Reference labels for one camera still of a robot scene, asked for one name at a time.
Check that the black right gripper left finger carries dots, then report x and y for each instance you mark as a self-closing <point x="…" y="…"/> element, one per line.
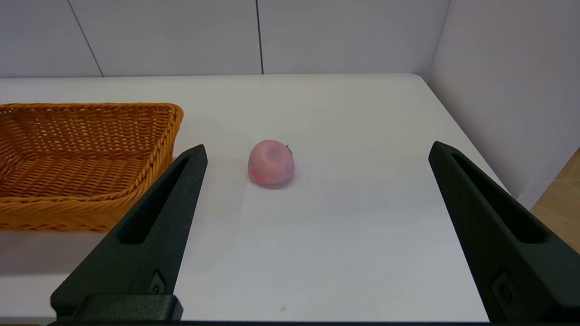
<point x="149" y="244"/>

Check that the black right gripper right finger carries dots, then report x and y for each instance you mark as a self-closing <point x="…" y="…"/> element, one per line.
<point x="507" y="253"/>

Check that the orange woven wicker basket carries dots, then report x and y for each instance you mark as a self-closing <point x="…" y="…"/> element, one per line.
<point x="72" y="176"/>

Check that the pink peach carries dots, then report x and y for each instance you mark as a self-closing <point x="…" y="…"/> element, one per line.
<point x="271" y="164"/>

